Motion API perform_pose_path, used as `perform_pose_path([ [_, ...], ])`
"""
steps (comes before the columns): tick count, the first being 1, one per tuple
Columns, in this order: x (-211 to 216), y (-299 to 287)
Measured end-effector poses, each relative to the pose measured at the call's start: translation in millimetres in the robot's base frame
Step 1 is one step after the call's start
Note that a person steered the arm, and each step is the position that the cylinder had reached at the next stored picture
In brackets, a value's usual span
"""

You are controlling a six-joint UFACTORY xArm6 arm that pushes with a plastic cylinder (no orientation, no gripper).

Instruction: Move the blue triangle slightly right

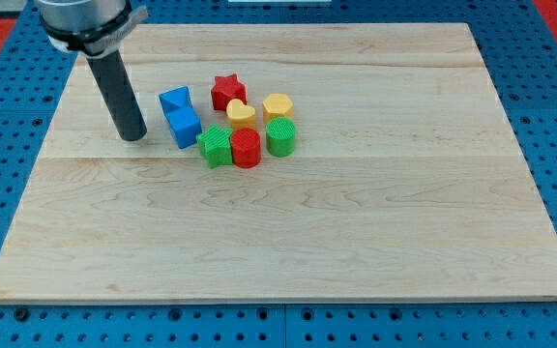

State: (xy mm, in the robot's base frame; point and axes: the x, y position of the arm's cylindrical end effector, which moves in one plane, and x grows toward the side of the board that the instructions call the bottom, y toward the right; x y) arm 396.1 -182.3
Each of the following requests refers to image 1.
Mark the blue triangle block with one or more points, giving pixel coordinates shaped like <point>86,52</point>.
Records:
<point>175,99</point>

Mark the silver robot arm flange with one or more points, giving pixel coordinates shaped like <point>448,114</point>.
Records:
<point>95,28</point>

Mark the green cylinder block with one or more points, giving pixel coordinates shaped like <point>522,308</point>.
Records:
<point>281,137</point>

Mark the red cylinder block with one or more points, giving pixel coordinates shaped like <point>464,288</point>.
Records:
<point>245,147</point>

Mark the yellow heart block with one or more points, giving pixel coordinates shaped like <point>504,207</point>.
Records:
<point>240,115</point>

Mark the yellow hexagon block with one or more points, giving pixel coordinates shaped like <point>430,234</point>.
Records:
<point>277,105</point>

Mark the green star block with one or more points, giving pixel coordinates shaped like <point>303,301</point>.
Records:
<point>215,146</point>

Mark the red star block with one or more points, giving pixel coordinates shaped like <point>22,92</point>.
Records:
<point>226,89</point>

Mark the blue cube block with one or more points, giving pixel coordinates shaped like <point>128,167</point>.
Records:
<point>185,126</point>

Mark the light wooden board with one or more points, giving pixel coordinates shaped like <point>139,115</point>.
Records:
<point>407,184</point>

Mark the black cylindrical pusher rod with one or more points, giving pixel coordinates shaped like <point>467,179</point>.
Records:
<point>118,95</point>

